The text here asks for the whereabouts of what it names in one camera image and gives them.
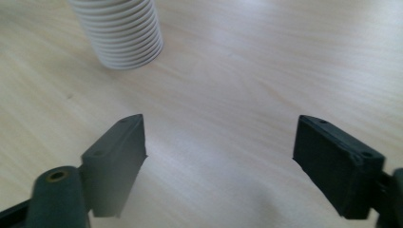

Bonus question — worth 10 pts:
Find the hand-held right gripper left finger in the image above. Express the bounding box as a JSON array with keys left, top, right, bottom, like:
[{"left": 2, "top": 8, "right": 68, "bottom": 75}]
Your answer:
[{"left": 80, "top": 113, "right": 148, "bottom": 219}]

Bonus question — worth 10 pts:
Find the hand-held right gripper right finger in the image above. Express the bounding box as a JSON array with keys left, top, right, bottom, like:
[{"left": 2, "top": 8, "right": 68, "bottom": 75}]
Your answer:
[{"left": 292, "top": 114, "right": 387, "bottom": 220}]

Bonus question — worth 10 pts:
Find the stack of white paper cups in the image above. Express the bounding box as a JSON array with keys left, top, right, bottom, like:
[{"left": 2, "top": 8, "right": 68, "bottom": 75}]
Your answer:
[{"left": 67, "top": 0, "right": 164, "bottom": 70}]

